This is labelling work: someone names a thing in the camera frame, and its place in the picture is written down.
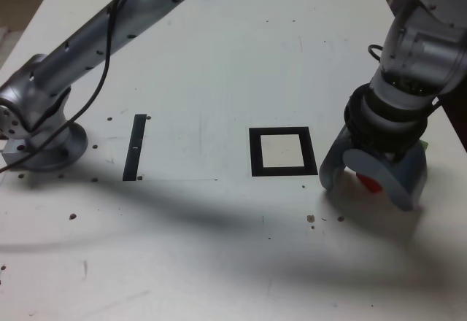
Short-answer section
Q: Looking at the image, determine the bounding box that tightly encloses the black tape strip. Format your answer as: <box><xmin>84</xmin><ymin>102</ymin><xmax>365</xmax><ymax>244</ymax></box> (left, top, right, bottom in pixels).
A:
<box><xmin>123</xmin><ymin>114</ymin><xmax>147</xmax><ymax>182</ymax></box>

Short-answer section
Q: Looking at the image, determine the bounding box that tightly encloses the black tape square outline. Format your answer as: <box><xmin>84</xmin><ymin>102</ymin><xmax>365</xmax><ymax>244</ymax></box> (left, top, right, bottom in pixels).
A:
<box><xmin>248</xmin><ymin>126</ymin><xmax>319</xmax><ymax>178</ymax></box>

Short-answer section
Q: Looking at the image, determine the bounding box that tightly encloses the red cube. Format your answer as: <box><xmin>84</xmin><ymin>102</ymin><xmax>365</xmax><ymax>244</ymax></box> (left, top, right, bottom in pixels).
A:
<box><xmin>355</xmin><ymin>174</ymin><xmax>384</xmax><ymax>194</ymax></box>

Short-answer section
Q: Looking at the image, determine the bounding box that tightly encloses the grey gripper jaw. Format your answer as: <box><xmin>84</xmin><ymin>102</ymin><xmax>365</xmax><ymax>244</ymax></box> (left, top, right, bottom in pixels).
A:
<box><xmin>319</xmin><ymin>127</ymin><xmax>354</xmax><ymax>197</ymax></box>
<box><xmin>342</xmin><ymin>141</ymin><xmax>428</xmax><ymax>212</ymax></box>

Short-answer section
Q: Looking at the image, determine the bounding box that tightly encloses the person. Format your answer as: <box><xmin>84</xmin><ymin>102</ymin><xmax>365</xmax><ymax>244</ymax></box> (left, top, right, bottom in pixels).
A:
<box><xmin>433</xmin><ymin>76</ymin><xmax>467</xmax><ymax>154</ymax></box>

